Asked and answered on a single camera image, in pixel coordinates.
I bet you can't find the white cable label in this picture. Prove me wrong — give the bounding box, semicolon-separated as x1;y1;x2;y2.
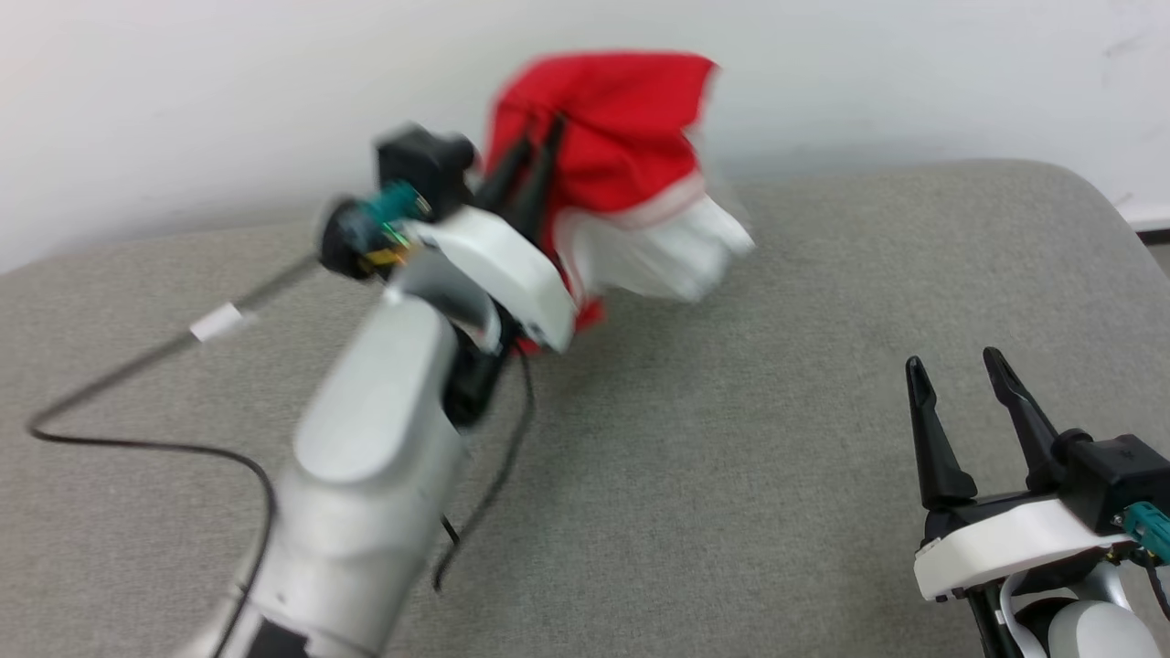
188;303;255;345

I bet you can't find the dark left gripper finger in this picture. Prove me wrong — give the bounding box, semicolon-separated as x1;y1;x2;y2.
473;135;537;213
514;113;569;246

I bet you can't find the red and white jersey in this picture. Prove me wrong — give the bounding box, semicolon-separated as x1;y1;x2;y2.
484;50;758;355

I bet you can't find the white baseboard strip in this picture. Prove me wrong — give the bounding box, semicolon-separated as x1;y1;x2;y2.
1113;194;1170;233

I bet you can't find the thin black cable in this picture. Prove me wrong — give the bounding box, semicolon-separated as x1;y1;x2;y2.
26;254;323;658
431;350;538;593

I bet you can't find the teal cable connector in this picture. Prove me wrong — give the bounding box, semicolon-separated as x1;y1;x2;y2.
364;180;432;244
1117;500;1170;560

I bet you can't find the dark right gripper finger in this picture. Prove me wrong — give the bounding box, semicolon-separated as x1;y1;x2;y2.
905;356;979;512
983;346;1067;495

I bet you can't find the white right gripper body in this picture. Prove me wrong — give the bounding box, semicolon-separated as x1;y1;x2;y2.
914;492;1136;604

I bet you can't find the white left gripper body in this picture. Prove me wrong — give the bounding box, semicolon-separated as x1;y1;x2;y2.
318;196;582;355

